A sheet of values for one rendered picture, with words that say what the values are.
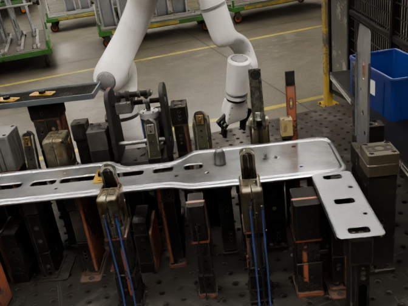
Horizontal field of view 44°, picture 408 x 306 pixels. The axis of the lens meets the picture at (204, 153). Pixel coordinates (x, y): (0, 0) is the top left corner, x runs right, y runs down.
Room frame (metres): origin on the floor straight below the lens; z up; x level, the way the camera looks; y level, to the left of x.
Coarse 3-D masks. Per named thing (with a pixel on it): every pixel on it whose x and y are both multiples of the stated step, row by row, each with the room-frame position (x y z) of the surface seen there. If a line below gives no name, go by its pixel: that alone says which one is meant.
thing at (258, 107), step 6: (252, 72) 1.39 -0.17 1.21; (258, 72) 1.38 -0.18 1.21; (252, 78) 1.38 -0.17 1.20; (258, 78) 1.38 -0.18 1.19; (252, 84) 1.41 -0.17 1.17; (258, 84) 1.41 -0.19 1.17; (252, 90) 1.40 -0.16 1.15; (258, 90) 1.41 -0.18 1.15; (252, 96) 1.40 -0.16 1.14; (258, 96) 1.41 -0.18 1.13; (252, 102) 1.40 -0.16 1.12; (258, 102) 1.41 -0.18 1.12; (252, 108) 1.39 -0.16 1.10; (258, 108) 1.40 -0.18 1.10; (252, 114) 1.40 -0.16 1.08; (264, 114) 1.39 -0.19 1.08; (264, 120) 1.39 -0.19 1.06
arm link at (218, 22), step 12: (204, 12) 1.73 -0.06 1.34; (216, 12) 1.71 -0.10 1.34; (228, 12) 1.74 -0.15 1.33; (216, 24) 1.72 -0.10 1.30; (228, 24) 1.72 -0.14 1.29; (216, 36) 1.72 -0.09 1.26; (228, 36) 1.72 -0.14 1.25; (240, 36) 1.76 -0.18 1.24; (240, 48) 1.80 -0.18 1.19; (252, 48) 1.81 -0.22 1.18; (252, 60) 1.80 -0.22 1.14
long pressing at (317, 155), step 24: (264, 144) 1.35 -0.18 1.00; (288, 144) 1.33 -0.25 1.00; (312, 144) 1.31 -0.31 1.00; (48, 168) 1.38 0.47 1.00; (72, 168) 1.37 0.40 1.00; (96, 168) 1.34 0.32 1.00; (120, 168) 1.32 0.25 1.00; (144, 168) 1.30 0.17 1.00; (216, 168) 1.24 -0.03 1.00; (264, 168) 1.20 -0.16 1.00; (288, 168) 1.18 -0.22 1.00; (312, 168) 1.16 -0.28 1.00; (336, 168) 1.15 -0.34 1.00; (0, 192) 1.27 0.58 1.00; (24, 192) 1.25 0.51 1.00; (48, 192) 1.23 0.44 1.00; (72, 192) 1.21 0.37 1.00; (96, 192) 1.20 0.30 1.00
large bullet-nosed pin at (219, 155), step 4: (216, 148) 1.27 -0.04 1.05; (220, 148) 1.26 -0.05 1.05; (216, 152) 1.26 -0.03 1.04; (220, 152) 1.25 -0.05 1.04; (224, 152) 1.26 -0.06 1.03; (216, 156) 1.25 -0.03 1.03; (220, 156) 1.25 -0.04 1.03; (224, 156) 1.26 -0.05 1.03; (216, 160) 1.25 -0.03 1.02; (220, 160) 1.25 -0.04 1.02; (224, 160) 1.25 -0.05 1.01; (216, 164) 1.26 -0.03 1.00; (220, 164) 1.25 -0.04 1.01; (224, 164) 1.25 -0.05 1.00
